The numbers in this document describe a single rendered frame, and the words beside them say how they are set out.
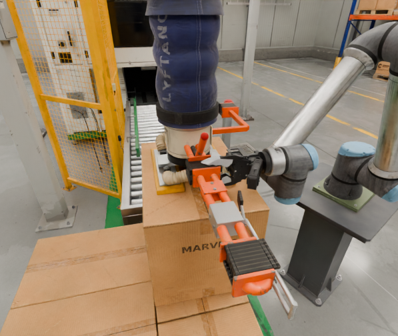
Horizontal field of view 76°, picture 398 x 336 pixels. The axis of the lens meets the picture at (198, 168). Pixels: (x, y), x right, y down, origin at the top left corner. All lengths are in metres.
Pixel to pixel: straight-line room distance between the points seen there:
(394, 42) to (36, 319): 1.62
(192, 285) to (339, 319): 1.20
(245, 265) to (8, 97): 1.96
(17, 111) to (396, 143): 2.18
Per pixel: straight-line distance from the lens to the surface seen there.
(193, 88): 0.82
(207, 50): 0.83
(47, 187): 2.44
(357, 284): 2.23
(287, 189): 0.90
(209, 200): 0.63
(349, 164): 1.44
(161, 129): 2.77
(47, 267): 1.52
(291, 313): 0.48
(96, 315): 1.27
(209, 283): 1.03
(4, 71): 2.13
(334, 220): 1.41
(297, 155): 0.84
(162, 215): 0.80
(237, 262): 0.48
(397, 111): 1.13
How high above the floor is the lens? 1.60
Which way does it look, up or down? 31 degrees down
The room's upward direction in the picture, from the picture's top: straight up
